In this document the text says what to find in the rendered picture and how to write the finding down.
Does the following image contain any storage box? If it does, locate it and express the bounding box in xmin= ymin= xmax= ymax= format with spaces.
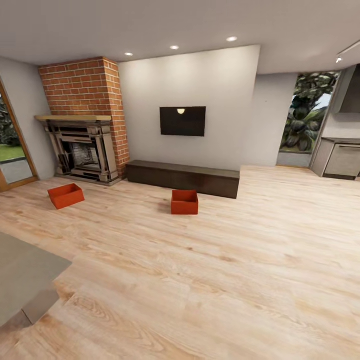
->
xmin=47 ymin=183 xmax=85 ymax=210
xmin=171 ymin=190 xmax=199 ymax=215

